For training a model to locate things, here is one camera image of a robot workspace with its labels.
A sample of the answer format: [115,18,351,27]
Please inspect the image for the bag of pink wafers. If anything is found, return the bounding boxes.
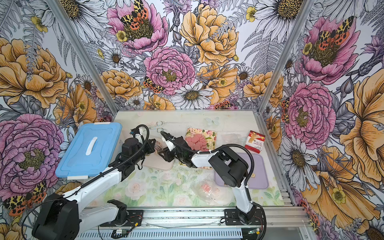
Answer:
[155,140,165,155]

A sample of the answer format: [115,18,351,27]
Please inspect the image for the metal scissors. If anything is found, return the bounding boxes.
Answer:
[149,121,164,133]

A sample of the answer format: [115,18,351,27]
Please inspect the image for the ziploc bag pink cookies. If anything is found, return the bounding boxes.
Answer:
[221,134,247,146]

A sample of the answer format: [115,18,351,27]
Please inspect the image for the bag of mixed snacks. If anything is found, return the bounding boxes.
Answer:
[191,180,234,206]

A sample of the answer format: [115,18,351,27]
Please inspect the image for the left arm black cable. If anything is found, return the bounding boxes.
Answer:
[79,124,151,190]

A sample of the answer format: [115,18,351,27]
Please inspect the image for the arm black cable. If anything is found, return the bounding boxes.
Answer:
[79,124,151,190]
[160,130,256,187]

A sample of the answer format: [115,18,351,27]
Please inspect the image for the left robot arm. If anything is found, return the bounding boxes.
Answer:
[32,137,156,240]

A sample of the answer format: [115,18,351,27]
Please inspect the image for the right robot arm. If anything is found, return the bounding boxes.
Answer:
[159,131,257,225]

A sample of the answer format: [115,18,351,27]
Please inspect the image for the yellow floral tray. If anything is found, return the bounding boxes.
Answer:
[179,127,217,171]

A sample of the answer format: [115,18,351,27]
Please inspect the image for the pile of pink cookies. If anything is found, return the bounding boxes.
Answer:
[185,134,208,152]

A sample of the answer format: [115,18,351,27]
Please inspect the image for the aluminium front rail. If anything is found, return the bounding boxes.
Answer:
[53,206,313,231]

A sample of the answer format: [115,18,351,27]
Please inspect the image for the lavender plastic tray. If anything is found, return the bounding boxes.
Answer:
[215,153,269,190]

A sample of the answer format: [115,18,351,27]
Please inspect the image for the blue lidded storage box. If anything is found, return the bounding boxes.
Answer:
[56,122,123,182]

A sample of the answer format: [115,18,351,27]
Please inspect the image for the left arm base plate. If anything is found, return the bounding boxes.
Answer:
[114,210,144,227]

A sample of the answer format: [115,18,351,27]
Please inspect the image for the beige plastic tray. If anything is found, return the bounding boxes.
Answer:
[143,135,174,171]

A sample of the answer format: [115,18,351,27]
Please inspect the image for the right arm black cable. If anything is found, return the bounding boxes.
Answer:
[160,130,256,187]

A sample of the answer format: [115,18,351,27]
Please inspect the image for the red white small box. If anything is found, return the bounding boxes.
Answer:
[245,131,266,154]

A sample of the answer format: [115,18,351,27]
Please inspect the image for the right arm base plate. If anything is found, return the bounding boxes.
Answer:
[224,209,266,226]

